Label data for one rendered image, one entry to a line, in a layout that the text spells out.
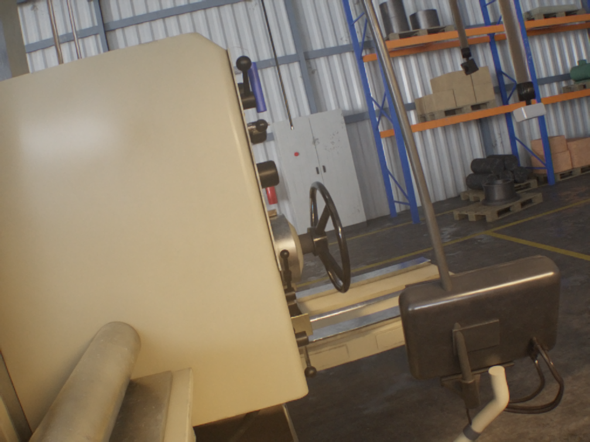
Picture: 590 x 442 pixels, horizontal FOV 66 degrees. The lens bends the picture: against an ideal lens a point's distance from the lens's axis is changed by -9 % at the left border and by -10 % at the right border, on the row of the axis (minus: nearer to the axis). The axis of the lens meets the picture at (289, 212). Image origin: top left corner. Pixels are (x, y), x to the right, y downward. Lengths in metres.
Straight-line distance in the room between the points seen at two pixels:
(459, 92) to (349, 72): 2.10
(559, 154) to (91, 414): 9.70
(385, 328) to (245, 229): 1.47
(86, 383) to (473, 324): 0.73
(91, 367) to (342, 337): 1.70
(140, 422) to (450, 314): 0.62
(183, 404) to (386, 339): 1.59
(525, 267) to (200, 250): 0.67
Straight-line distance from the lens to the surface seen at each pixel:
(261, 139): 1.51
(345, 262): 1.48
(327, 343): 2.39
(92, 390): 0.80
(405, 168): 8.13
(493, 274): 1.05
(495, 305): 1.05
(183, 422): 0.91
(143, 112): 1.06
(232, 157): 1.05
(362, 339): 2.39
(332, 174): 8.61
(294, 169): 8.48
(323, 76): 9.36
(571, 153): 10.26
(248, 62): 1.11
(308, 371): 1.34
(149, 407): 0.97
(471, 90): 8.95
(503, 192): 7.82
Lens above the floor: 1.62
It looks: 7 degrees down
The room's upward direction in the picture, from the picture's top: 13 degrees counter-clockwise
